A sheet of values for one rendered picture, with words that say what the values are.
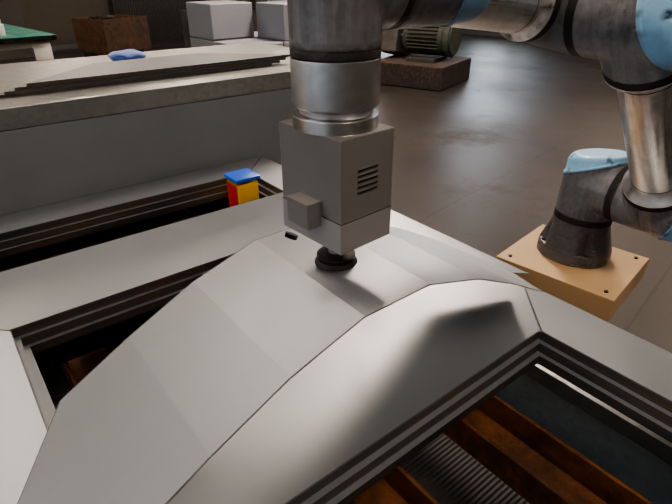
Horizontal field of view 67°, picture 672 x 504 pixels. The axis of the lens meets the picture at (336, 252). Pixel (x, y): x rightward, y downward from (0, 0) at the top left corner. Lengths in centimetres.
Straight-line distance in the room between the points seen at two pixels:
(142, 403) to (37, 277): 48
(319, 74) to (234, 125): 94
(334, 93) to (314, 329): 19
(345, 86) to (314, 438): 35
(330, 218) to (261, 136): 96
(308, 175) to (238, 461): 29
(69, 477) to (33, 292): 44
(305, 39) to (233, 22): 365
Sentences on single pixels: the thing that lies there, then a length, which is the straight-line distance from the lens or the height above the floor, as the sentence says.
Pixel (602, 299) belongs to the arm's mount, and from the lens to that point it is 110.
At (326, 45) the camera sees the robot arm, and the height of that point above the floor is 123.
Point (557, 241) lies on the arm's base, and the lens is 117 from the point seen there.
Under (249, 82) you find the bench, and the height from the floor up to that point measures 104.
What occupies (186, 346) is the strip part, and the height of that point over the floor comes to 98.
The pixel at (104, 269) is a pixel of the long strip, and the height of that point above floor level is 86.
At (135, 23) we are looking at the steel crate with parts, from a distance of 970.
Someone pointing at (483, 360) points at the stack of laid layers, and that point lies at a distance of 67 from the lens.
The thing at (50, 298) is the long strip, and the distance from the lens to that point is 86.
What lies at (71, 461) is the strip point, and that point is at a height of 92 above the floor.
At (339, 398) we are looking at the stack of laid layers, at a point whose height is 86.
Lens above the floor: 128
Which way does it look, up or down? 29 degrees down
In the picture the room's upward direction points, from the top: straight up
